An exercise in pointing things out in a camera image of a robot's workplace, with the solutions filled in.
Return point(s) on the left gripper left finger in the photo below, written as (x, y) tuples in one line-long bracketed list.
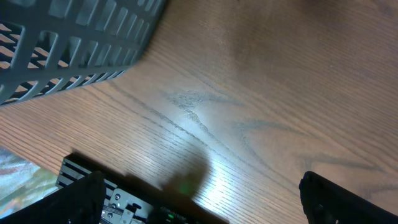
[(80, 202)]

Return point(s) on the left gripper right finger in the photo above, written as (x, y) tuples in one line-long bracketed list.
[(325, 202)]

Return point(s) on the grey plastic mesh basket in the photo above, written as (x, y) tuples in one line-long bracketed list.
[(53, 46)]

